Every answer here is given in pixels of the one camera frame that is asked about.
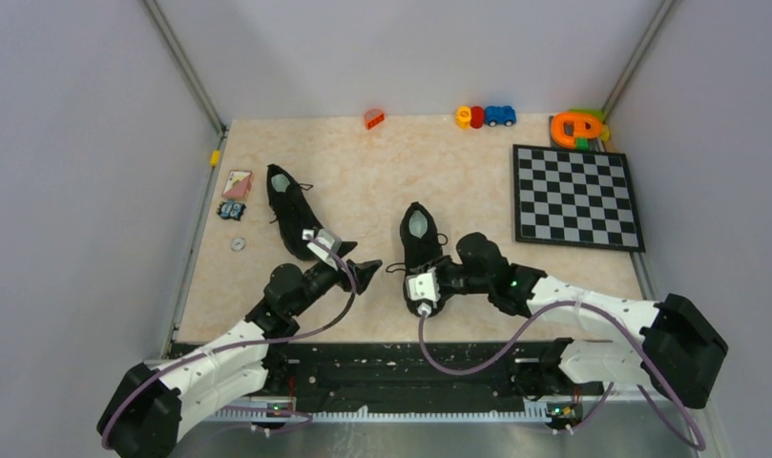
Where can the yellow toy cylinder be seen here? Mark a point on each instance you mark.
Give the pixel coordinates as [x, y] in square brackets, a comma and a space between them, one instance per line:
[463, 117]

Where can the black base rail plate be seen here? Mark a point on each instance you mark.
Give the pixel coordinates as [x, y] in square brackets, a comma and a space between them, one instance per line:
[396, 379]

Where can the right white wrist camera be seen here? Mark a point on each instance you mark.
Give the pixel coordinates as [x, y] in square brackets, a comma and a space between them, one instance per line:
[423, 293]

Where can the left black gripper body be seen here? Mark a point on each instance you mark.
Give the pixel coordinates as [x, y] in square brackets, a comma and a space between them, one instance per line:
[321, 280]

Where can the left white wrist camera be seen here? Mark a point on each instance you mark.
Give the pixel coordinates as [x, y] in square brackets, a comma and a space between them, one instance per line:
[322, 241]

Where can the blue toy car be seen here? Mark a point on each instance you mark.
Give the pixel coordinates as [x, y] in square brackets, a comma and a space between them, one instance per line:
[499, 115]

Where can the small round metal disc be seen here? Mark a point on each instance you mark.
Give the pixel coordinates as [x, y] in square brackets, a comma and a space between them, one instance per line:
[237, 244]

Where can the orange ring toy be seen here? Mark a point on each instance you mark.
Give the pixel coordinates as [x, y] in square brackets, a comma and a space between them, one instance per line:
[574, 131]

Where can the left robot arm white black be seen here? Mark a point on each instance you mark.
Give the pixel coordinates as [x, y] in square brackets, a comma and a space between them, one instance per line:
[154, 407]

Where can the orange toy brick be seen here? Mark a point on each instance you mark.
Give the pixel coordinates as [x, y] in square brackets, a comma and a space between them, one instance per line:
[373, 118]

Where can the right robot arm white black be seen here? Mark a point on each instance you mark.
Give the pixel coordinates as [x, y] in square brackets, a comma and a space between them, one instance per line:
[669, 345]

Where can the yellow clip on rail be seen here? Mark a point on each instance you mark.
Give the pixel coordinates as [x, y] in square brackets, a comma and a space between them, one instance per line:
[214, 159]

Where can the black white checkerboard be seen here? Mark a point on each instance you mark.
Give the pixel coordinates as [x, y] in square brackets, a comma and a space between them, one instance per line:
[574, 198]

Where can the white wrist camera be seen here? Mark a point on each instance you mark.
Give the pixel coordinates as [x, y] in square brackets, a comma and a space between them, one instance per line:
[423, 293]
[322, 241]

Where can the red toy cylinder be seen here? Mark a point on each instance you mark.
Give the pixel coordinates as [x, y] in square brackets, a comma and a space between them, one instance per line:
[477, 117]

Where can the pink triangle card box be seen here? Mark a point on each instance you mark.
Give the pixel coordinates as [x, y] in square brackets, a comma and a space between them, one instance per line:
[238, 185]

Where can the black shoe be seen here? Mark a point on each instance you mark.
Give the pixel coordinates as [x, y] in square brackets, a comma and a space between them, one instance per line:
[292, 212]
[422, 243]

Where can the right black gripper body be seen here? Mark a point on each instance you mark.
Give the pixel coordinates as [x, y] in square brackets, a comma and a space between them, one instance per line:
[454, 278]

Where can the small blue black toy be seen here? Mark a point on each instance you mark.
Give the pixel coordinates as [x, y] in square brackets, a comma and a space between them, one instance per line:
[231, 210]

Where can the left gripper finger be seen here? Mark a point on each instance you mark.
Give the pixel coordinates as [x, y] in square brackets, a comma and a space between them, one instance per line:
[363, 273]
[345, 247]

